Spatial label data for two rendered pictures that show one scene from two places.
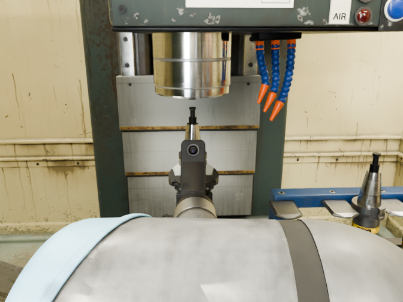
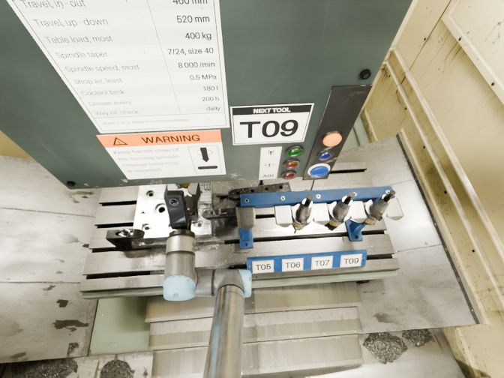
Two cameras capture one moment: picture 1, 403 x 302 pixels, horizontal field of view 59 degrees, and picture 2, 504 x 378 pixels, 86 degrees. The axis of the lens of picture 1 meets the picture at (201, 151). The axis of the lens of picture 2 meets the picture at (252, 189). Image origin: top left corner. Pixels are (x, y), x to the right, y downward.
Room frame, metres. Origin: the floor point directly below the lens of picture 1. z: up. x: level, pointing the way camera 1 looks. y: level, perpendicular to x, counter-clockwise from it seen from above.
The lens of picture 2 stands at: (0.32, -0.16, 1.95)
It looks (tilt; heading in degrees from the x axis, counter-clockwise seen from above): 61 degrees down; 357
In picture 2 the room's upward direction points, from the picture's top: 2 degrees clockwise
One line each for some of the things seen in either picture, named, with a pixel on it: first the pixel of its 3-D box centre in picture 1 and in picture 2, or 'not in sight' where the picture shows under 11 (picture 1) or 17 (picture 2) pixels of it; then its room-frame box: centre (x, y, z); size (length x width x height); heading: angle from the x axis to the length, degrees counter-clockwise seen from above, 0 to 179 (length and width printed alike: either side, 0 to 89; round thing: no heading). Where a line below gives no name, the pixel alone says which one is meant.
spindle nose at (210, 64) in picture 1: (192, 63); not in sight; (0.75, 0.02, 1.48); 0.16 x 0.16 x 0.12
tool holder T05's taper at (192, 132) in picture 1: (192, 138); not in sight; (0.75, 0.02, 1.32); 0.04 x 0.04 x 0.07
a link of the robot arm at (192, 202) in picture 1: (197, 220); (182, 245); (0.54, 0.01, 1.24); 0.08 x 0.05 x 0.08; 93
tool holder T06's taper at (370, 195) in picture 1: (371, 186); (304, 208); (0.64, -0.33, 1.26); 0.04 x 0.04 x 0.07
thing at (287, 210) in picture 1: (285, 210); (246, 218); (0.63, -0.17, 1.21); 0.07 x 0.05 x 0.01; 3
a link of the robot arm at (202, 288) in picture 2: not in sight; (193, 282); (0.47, -0.01, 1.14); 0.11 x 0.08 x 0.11; 88
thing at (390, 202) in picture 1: (394, 208); (320, 214); (0.64, -0.39, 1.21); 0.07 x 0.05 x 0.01; 3
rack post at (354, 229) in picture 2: not in sight; (367, 214); (0.70, -0.60, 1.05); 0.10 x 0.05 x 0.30; 3
